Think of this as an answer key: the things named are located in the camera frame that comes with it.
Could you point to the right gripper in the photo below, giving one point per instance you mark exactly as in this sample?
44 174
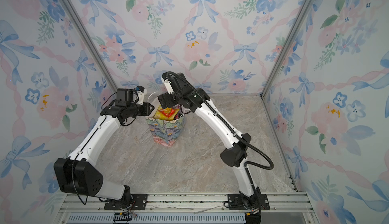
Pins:
167 98

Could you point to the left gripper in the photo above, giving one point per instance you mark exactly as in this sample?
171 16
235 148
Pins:
147 110

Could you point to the red small snack packet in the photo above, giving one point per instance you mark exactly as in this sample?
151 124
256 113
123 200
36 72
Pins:
169 113

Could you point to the yellow snack packet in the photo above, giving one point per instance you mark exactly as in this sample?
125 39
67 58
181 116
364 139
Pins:
158 115

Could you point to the floral paper gift bag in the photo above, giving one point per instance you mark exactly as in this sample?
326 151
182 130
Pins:
165 133

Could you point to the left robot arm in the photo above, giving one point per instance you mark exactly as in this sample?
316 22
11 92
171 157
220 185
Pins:
77 173

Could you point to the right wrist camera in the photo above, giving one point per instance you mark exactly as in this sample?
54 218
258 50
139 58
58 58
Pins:
166 83

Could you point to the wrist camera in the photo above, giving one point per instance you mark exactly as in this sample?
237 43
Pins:
166 83
141 93

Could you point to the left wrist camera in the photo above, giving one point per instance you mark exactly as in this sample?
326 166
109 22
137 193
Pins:
141 93

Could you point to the right corner aluminium post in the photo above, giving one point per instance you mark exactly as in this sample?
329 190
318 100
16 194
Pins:
307 4

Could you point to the corner aluminium post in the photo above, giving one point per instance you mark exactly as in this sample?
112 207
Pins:
88 42
307 4

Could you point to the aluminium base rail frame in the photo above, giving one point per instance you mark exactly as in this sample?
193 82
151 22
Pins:
191 208

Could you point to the left corner aluminium post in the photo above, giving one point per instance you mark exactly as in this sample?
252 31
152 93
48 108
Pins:
88 42

